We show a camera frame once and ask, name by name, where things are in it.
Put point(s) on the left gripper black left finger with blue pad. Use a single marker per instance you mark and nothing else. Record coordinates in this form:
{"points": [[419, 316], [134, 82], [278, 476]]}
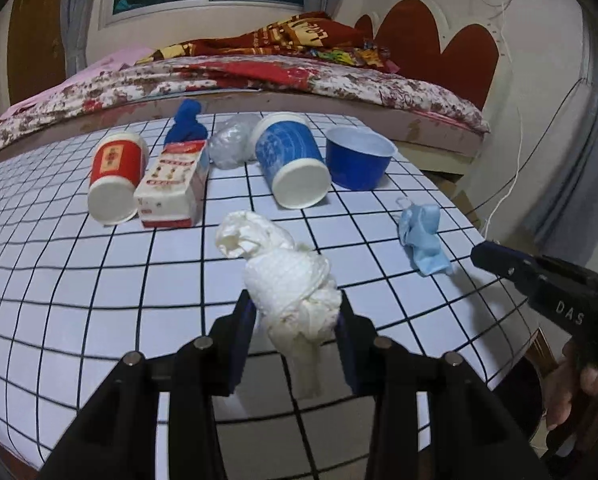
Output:
{"points": [[114, 435]]}

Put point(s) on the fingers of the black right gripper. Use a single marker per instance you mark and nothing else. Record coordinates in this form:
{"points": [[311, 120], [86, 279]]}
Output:
{"points": [[519, 268]]}

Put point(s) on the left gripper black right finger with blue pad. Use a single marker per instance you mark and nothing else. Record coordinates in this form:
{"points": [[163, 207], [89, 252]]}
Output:
{"points": [[434, 417]]}

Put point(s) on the light blue face mask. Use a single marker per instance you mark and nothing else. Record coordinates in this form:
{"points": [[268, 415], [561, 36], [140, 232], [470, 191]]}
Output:
{"points": [[418, 232]]}

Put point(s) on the white tissue wad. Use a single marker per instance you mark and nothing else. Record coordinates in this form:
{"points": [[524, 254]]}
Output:
{"points": [[292, 288]]}

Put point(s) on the black round trash bin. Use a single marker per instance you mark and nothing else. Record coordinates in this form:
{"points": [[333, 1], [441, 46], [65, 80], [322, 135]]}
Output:
{"points": [[521, 393]]}

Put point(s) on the person's right hand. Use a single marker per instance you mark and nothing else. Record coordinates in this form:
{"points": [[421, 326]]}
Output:
{"points": [[563, 384]]}

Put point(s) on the grey curtain right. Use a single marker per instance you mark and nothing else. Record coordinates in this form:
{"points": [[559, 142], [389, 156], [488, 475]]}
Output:
{"points": [[563, 221]]}

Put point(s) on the grey curtain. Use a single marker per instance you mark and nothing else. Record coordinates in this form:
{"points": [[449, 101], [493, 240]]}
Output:
{"points": [[74, 26], [563, 221]]}

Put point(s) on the white grid tablecloth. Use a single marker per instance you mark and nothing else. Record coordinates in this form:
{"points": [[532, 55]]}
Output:
{"points": [[76, 295]]}

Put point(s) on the blue paper bowl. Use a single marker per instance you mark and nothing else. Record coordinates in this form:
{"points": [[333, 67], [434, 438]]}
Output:
{"points": [[357, 157]]}

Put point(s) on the red white carton box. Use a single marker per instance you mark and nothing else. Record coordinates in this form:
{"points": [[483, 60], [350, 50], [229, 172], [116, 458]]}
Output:
{"points": [[171, 193]]}

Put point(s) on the blue white paper cup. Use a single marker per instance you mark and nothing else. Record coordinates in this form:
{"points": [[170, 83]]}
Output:
{"points": [[283, 145]]}

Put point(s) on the red heart headboard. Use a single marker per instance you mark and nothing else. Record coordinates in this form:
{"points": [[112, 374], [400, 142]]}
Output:
{"points": [[470, 60]]}

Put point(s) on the red white paper cup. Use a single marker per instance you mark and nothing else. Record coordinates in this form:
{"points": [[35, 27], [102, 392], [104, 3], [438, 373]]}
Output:
{"points": [[118, 165]]}

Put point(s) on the red patterned blanket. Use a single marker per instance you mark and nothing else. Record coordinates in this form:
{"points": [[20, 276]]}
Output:
{"points": [[287, 54]]}

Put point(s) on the clear crumpled plastic bag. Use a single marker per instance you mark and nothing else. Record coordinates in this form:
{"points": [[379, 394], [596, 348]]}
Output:
{"points": [[229, 145]]}

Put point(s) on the bed with floral sheet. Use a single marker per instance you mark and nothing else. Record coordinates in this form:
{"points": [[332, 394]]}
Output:
{"points": [[107, 89]]}

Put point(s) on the grey curtain left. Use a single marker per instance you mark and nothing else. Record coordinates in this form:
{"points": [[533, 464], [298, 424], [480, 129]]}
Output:
{"points": [[74, 26]]}

